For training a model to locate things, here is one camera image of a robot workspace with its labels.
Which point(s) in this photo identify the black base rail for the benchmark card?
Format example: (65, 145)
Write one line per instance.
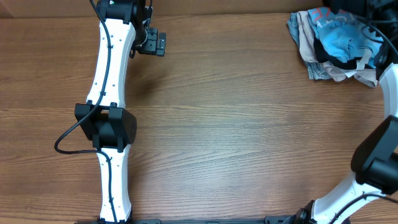
(267, 220)

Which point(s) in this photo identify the beige folded garment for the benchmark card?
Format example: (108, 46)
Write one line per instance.
(307, 53)

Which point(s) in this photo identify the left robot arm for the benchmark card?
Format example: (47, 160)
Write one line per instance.
(125, 30)

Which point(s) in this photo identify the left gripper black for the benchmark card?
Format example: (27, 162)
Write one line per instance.
(154, 42)

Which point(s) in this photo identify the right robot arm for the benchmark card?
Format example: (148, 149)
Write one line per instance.
(374, 162)

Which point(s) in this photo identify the light blue printed t-shirt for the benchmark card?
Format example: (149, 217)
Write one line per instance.
(342, 35)

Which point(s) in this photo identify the black folded garment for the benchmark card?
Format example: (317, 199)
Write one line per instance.
(322, 57)

